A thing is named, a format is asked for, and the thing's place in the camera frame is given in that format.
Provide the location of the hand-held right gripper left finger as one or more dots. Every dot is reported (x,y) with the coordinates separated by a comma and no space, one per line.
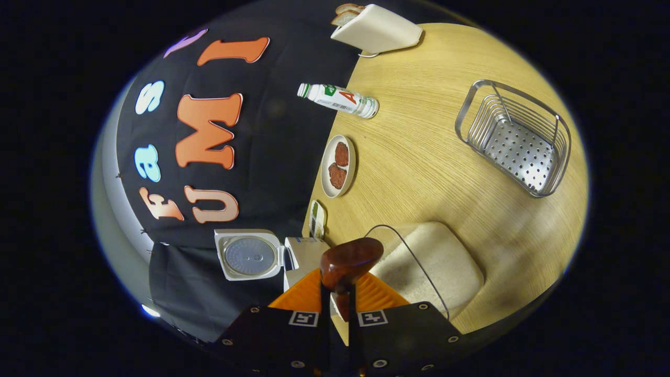
(324,351)

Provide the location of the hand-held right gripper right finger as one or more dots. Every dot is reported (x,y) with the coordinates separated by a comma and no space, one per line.
(355,351)

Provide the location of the brown wooden spoon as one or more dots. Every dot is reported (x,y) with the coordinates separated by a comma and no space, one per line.
(350,259)

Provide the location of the clear plastic box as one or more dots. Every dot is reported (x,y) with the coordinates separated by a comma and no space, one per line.
(398,235)

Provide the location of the small divided bean dish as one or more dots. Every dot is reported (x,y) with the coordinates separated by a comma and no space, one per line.
(316,220)

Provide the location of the red meat piece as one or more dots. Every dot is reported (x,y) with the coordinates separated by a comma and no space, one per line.
(341,154)
(337,176)

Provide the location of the ceiling light panel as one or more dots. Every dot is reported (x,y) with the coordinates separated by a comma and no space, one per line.
(151,311)

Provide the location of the white round plate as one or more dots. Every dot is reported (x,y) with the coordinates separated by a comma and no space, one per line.
(350,157)

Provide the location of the black backdrop cloth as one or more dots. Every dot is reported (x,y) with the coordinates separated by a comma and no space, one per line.
(277,131)

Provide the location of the white drink bottle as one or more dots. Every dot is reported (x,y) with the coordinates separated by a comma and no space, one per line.
(340,99)

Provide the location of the white toaster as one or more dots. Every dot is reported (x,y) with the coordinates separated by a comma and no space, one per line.
(377,31)

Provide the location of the toasted bread slice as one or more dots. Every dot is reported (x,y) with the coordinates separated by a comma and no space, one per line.
(349,8)
(345,18)

